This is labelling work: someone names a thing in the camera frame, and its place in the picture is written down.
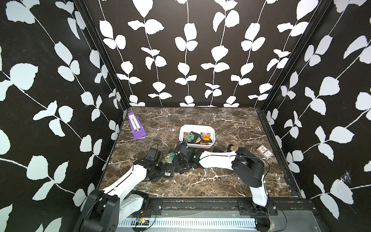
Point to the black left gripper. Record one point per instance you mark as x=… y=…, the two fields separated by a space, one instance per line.
x=163 y=169

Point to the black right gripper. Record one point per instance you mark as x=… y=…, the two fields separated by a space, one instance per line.
x=183 y=158

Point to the black green tea bag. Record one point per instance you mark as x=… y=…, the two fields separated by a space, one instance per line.
x=190 y=137

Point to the orange label tea bag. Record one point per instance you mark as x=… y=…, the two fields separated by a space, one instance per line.
x=205 y=138

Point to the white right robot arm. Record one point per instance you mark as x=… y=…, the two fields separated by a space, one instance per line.
x=249 y=168

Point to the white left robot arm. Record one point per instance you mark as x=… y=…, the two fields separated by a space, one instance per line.
x=104 y=209

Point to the white storage box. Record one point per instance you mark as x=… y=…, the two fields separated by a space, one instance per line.
x=198 y=129

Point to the beige tea bag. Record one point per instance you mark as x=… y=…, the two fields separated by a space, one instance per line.
x=232 y=148

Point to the playing card box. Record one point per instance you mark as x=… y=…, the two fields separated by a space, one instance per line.
x=264 y=151

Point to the purple metronome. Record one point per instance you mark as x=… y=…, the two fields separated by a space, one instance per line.
x=137 y=128

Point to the white cable duct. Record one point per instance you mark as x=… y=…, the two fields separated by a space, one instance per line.
x=191 y=223

